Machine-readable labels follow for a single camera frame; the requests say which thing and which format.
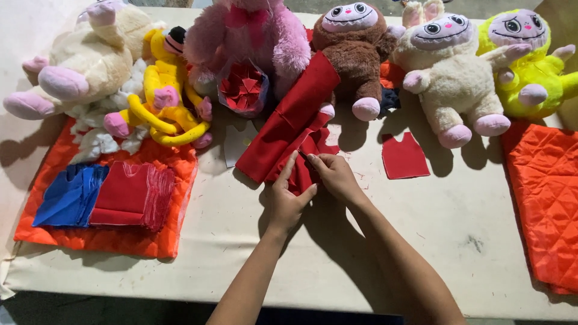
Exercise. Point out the cream plush toy pink feet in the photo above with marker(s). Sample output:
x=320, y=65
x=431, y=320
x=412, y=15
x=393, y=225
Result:
x=90, y=63

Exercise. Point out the crumpled orange cloth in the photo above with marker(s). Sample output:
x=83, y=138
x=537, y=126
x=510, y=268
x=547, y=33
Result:
x=388, y=74

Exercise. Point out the person's right fingers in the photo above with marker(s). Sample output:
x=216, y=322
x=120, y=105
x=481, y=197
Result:
x=317, y=164

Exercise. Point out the stack of red fabric cutouts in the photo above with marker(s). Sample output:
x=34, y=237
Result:
x=128, y=194

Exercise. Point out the person's left hand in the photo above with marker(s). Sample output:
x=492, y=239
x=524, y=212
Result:
x=284, y=205

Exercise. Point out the clear bag of red scraps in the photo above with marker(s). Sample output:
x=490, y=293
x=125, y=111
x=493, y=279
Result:
x=244, y=90

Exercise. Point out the cut red fabric piece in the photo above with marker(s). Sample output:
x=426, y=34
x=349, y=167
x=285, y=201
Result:
x=404, y=157

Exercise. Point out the pink fluffy teddy bear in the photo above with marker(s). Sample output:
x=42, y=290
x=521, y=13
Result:
x=271, y=36

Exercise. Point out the dark blue cloth scrap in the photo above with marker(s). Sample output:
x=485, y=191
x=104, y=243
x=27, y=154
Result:
x=389, y=100

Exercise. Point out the cream plush monster rabbit ears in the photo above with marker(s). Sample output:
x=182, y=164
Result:
x=451, y=76

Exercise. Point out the person's right hand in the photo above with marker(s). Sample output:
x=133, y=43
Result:
x=338, y=176

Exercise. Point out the pile of white stuffing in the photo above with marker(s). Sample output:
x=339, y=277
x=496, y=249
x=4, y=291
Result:
x=97, y=135

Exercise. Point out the white paper pattern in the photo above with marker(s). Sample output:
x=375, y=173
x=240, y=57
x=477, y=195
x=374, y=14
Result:
x=235, y=144

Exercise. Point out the neon yellow plush monster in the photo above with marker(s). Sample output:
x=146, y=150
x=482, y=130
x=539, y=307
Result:
x=537, y=81

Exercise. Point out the small dark scissors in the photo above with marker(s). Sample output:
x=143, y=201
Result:
x=303, y=156

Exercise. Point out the orange quilted fabric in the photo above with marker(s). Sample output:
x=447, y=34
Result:
x=108, y=241
x=548, y=198

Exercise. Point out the stack of blue fabric pieces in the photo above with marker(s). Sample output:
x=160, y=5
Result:
x=70, y=198

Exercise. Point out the yellow long-limbed plush toy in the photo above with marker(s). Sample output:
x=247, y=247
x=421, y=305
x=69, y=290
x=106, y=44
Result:
x=162, y=81

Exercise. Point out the brown plush monster toy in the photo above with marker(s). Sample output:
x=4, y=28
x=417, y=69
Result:
x=356, y=54

